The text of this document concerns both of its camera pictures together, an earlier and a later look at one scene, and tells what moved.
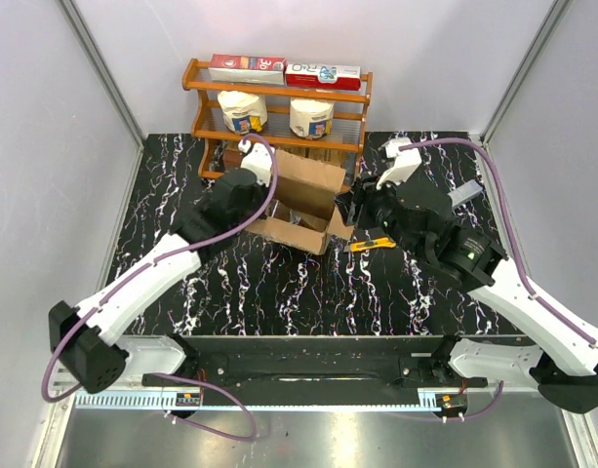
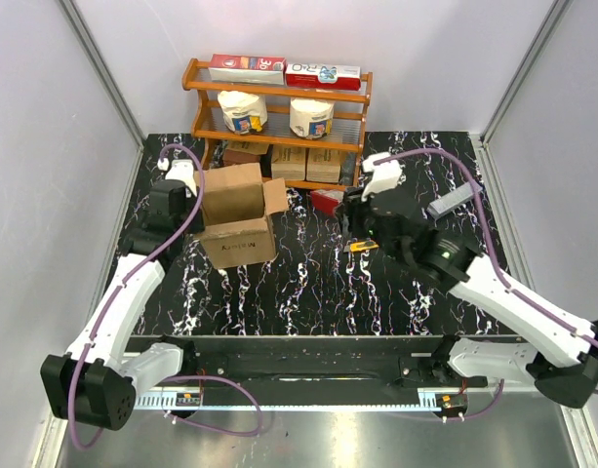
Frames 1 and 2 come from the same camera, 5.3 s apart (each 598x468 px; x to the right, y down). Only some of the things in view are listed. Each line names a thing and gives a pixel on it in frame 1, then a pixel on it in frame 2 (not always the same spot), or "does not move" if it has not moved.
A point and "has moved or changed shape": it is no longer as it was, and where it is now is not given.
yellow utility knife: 384,243 does not move
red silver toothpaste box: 247,69 does not move
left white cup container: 243,112 does not move
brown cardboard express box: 302,214 has moved or changed shape
